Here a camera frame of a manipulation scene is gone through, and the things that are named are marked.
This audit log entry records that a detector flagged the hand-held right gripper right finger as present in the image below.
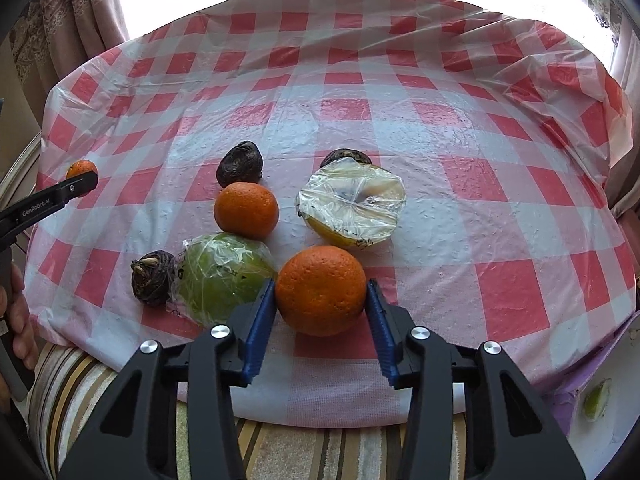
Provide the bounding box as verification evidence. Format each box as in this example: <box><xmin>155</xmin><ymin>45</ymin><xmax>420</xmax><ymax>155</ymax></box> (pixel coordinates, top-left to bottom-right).
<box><xmin>365</xmin><ymin>279</ymin><xmax>586</xmax><ymax>480</ymax></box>

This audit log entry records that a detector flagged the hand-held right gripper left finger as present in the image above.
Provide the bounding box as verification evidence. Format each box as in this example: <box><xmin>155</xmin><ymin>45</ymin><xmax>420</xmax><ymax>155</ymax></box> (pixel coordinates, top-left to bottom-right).
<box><xmin>57</xmin><ymin>277</ymin><xmax>278</xmax><ymax>480</ymax></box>

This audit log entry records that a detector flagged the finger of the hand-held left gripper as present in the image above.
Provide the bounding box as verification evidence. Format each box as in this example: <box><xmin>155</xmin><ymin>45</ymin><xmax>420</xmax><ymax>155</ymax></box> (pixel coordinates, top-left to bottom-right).
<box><xmin>0</xmin><ymin>170</ymin><xmax>100</xmax><ymax>250</ymax></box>

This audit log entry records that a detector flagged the small orange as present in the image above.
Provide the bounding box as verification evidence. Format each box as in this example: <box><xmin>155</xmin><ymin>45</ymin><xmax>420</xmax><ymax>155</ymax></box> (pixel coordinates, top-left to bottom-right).
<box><xmin>66</xmin><ymin>159</ymin><xmax>98</xmax><ymax>179</ymax></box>

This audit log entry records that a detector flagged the plastic-wrapped green fruit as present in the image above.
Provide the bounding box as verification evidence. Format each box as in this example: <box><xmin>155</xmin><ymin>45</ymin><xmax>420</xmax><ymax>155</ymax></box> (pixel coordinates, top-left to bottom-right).
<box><xmin>167</xmin><ymin>232</ymin><xmax>278</xmax><ymax>326</ymax></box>

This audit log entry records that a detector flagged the large orange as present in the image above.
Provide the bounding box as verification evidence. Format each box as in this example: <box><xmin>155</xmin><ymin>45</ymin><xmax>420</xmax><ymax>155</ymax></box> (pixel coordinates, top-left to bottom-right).
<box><xmin>274</xmin><ymin>245</ymin><xmax>368</xmax><ymax>337</ymax></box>

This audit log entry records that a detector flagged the medium orange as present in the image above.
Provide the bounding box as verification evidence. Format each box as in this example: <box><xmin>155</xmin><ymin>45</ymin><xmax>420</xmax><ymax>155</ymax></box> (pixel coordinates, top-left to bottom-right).
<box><xmin>214</xmin><ymin>182</ymin><xmax>280</xmax><ymax>237</ymax></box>

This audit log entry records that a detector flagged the white-sprouted dark water chestnut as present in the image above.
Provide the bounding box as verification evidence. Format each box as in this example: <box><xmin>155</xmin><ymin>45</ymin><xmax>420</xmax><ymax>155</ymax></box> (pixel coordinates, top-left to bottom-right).
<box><xmin>131</xmin><ymin>250</ymin><xmax>177</xmax><ymax>307</ymax></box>

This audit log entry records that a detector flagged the plastic-wrapped halved yellow pomelo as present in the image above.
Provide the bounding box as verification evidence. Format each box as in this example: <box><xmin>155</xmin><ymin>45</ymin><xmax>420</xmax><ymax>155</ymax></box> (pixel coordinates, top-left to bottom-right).
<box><xmin>295</xmin><ymin>156</ymin><xmax>407</xmax><ymax>252</ymax></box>

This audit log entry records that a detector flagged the wrinkled dark water chestnut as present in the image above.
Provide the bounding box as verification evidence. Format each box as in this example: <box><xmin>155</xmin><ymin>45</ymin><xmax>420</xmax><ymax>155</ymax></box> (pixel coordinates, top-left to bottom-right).
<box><xmin>216</xmin><ymin>141</ymin><xmax>263</xmax><ymax>187</ymax></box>

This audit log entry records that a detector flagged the brown-topped dark water chestnut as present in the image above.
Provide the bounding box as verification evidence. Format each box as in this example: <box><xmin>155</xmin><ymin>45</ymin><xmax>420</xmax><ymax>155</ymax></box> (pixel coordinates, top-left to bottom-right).
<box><xmin>320</xmin><ymin>148</ymin><xmax>373</xmax><ymax>168</ymax></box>

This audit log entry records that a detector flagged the person's left hand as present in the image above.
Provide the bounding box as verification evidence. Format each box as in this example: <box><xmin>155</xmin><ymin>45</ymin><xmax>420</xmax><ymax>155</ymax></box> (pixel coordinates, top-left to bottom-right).
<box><xmin>0</xmin><ymin>262</ymin><xmax>40</xmax><ymax>413</ymax></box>

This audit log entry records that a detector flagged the purple printed cloth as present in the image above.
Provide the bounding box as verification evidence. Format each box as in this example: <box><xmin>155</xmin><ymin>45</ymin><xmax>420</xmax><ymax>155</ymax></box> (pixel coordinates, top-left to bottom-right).
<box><xmin>544</xmin><ymin>310</ymin><xmax>640</xmax><ymax>453</ymax></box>

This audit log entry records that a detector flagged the red white checkered tablecloth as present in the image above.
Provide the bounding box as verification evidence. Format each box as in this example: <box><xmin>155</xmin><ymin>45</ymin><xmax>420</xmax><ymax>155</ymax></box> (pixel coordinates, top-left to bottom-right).
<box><xmin>27</xmin><ymin>0</ymin><xmax>640</xmax><ymax>429</ymax></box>

